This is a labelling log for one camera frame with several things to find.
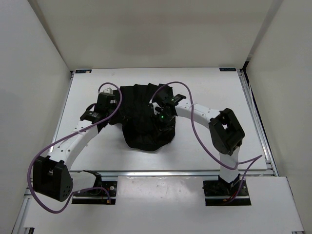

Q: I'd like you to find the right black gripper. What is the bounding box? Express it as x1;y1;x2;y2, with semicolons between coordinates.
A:
149;111;175;139

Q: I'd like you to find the black pleated skirt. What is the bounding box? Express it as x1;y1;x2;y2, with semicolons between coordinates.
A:
109;83;176;152

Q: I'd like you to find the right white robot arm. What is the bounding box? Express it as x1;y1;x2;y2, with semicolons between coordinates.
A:
150;94;245;195

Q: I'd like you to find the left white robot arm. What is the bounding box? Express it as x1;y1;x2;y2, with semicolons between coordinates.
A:
33;92;117;202

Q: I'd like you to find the left blue corner label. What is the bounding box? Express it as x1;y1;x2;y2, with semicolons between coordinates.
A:
75;69;92;74

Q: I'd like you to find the blue corner label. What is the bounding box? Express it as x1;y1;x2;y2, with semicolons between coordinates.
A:
75;69;92;74
219;67;236;72

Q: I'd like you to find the right blue corner label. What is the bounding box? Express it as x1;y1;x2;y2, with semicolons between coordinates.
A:
219;67;236;72

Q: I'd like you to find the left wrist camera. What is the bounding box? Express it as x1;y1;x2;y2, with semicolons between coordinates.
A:
98;88;114;97

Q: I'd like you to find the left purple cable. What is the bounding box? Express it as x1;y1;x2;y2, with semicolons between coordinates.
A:
28;82;123;214

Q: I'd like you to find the front aluminium frame rail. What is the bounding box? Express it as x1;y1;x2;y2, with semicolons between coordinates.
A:
73;170;220;178

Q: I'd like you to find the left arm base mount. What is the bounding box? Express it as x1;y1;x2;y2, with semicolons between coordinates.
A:
72;170;117;205

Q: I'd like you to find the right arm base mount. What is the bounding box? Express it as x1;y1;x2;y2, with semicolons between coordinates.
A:
202;180;251;207

